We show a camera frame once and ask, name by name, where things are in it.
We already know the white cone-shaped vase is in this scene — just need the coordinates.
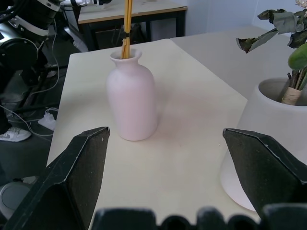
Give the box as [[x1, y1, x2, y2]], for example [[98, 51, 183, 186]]
[[219, 78, 307, 213]]

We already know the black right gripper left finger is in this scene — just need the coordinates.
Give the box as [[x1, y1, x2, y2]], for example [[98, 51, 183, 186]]
[[0, 126, 111, 230]]

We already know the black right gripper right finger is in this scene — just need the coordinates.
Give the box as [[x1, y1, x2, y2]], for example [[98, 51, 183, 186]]
[[222, 128, 307, 215]]

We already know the white power adapter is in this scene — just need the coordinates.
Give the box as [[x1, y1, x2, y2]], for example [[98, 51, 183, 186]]
[[37, 107, 59, 131]]

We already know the white bottle-shaped vase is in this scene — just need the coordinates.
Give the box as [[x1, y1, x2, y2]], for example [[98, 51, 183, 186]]
[[106, 48, 158, 141]]

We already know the green leaf bouquet with twine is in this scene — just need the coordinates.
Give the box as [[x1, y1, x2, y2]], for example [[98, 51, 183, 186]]
[[236, 0, 307, 106]]

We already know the grey rounded housing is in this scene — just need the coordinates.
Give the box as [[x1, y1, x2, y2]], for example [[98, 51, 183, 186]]
[[0, 176, 39, 220]]

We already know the thin white cable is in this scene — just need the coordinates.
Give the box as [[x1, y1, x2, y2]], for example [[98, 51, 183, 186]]
[[24, 18, 60, 138]]

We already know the silver and black robot body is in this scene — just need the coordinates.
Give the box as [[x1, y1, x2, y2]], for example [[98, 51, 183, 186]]
[[0, 0, 81, 104]]

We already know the wooden desk with black frame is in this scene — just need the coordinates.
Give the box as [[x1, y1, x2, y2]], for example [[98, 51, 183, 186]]
[[78, 0, 188, 52]]

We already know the yellow stem bouquet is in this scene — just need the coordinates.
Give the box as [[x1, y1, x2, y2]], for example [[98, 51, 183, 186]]
[[121, 0, 133, 59]]

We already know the white sneaker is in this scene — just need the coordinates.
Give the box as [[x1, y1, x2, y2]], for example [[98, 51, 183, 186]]
[[0, 126, 32, 142]]

